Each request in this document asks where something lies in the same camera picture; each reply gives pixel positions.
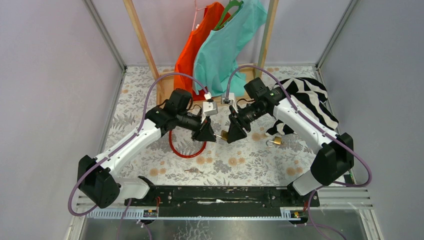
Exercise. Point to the floral table mat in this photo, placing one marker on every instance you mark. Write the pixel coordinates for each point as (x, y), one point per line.
(248, 162)

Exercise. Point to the large brass padlock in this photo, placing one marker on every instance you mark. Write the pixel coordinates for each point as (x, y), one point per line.
(222, 135)

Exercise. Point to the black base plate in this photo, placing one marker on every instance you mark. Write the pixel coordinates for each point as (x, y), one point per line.
(221, 201)

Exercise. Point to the white slotted cable duct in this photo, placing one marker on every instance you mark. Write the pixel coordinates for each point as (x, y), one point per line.
(117, 213)

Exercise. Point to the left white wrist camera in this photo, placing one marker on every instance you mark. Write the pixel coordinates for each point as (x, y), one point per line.
(209, 107)

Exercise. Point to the teal shirt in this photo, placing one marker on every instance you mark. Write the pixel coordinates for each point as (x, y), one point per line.
(216, 59)

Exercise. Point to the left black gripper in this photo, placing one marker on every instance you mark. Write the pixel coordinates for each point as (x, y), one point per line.
(205, 132)

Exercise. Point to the orange shirt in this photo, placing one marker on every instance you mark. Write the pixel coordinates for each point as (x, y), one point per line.
(211, 15)

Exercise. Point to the wooden clothes rack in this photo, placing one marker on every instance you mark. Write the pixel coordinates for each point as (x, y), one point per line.
(165, 86)

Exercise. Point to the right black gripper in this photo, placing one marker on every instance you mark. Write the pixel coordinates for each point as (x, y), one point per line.
(235, 131)

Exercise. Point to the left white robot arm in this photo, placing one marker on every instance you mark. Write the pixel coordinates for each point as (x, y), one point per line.
(97, 177)

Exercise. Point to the green clothes hanger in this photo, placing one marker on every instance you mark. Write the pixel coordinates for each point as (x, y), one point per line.
(224, 19)

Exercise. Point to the pink clothes hanger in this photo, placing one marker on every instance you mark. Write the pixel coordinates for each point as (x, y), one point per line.
(198, 15)

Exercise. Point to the small brass padlock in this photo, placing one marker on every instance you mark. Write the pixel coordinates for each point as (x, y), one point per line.
(275, 142)

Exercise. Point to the black white striped cloth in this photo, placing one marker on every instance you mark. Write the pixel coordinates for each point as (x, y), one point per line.
(311, 96)

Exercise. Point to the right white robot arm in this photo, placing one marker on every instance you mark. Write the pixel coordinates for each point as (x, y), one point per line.
(333, 156)

